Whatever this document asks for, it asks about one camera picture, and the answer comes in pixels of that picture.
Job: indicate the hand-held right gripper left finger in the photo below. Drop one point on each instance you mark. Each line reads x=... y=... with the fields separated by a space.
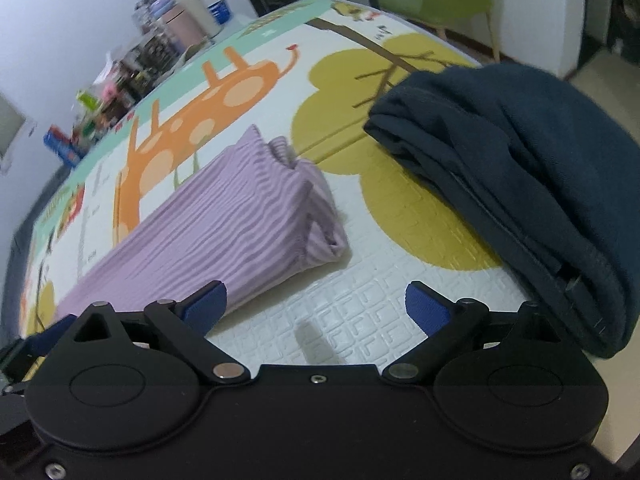
x=205 y=305

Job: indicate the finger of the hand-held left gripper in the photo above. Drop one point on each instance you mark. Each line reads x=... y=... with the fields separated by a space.
x=47 y=335

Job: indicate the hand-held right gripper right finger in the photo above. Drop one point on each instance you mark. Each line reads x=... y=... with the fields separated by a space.
x=430 y=305

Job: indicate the purple striped shirt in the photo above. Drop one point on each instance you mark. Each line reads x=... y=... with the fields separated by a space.
x=210 y=220

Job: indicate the printed animal play mat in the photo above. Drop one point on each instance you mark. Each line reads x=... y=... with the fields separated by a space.
x=400 y=220

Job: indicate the folded navy garment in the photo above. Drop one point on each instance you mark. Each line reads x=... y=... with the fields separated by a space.
x=525 y=160

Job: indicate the blue drink can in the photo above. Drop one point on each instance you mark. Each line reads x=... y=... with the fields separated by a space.
x=62 y=147

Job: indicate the white framed window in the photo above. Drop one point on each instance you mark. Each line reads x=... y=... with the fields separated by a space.
x=12 y=130

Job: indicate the pink pig toy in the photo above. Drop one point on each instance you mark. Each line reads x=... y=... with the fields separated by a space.
x=109 y=94

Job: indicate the lime green plastic item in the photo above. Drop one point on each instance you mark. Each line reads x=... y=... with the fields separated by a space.
x=86 y=100

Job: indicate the clear snack bag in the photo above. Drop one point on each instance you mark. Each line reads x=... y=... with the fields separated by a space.
x=150 y=45

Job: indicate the pink thermos bottle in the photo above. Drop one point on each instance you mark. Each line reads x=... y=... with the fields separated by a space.
x=182 y=35

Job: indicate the blue plastic basket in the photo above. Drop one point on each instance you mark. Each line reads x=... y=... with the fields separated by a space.
x=219 y=12

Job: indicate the purple lidded cup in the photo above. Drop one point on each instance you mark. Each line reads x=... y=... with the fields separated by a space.
x=160 y=6

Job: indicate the white thermos bottle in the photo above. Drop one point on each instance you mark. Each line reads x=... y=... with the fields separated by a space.
x=192 y=2

